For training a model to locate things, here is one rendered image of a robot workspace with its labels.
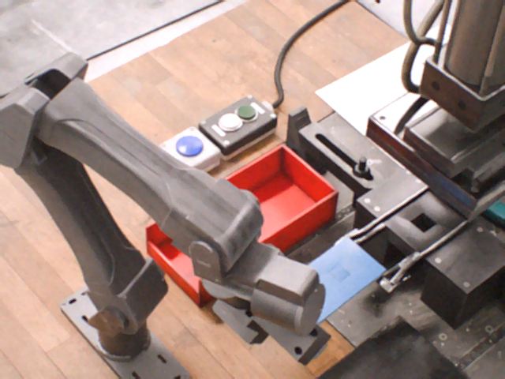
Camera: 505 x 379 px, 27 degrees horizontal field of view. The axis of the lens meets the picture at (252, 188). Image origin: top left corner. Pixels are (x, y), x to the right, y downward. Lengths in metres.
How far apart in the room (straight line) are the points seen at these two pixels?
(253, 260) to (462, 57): 0.32
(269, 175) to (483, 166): 0.39
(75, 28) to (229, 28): 1.47
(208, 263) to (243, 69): 0.72
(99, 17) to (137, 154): 2.22
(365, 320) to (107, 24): 1.98
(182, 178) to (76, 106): 0.13
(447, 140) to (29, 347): 0.59
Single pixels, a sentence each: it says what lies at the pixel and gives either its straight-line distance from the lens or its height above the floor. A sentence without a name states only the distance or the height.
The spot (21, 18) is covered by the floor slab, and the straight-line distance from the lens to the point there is 3.27.
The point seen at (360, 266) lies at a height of 0.99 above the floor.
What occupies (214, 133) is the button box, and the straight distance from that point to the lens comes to 1.56.
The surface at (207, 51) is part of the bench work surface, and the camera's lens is 1.74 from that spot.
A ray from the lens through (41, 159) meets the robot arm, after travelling 1.12.
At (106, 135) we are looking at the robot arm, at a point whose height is 1.30.
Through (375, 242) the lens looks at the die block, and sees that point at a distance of 1.43.
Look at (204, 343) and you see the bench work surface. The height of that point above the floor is 0.90.
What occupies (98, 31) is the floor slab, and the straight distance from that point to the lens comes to 3.19.
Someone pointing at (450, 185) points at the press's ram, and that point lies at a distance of 1.25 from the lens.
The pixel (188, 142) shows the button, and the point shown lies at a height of 0.94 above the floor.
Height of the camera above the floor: 2.05
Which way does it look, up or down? 49 degrees down
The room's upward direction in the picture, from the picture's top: 3 degrees clockwise
